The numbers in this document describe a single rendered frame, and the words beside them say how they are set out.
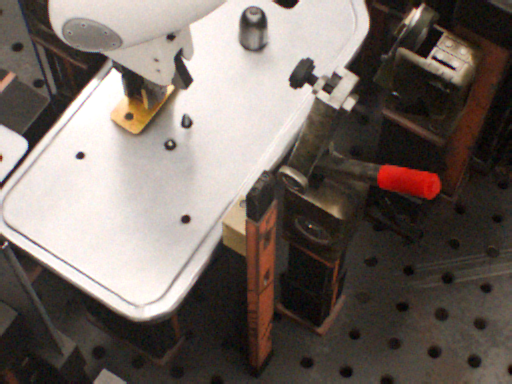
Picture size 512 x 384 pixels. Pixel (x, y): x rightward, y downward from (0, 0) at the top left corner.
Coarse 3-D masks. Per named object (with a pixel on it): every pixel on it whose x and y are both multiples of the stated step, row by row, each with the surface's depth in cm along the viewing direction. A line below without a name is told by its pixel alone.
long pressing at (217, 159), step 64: (256, 0) 113; (320, 0) 113; (192, 64) 110; (256, 64) 110; (320, 64) 110; (64, 128) 106; (192, 128) 106; (256, 128) 106; (0, 192) 104; (64, 192) 103; (128, 192) 103; (192, 192) 103; (64, 256) 100; (128, 256) 100; (192, 256) 100; (128, 320) 98
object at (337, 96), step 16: (304, 64) 84; (288, 80) 85; (304, 80) 84; (320, 80) 84; (336, 80) 85; (352, 80) 84; (320, 96) 83; (336, 96) 83; (352, 96) 84; (320, 112) 85; (336, 112) 83; (352, 112) 84; (304, 128) 88; (320, 128) 87; (304, 144) 91; (320, 144) 89; (304, 160) 93; (304, 176) 96
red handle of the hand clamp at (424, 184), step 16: (320, 160) 96; (336, 160) 94; (352, 160) 93; (336, 176) 95; (352, 176) 93; (368, 176) 91; (384, 176) 90; (400, 176) 89; (416, 176) 88; (432, 176) 87; (400, 192) 89; (416, 192) 88; (432, 192) 87
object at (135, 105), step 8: (168, 88) 107; (136, 96) 106; (120, 104) 106; (128, 104) 106; (136, 104) 106; (160, 104) 106; (112, 112) 106; (120, 112) 106; (128, 112) 106; (136, 112) 106; (144, 112) 106; (152, 112) 106; (112, 120) 106; (120, 120) 105; (136, 120) 105; (144, 120) 105; (128, 128) 105; (136, 128) 105
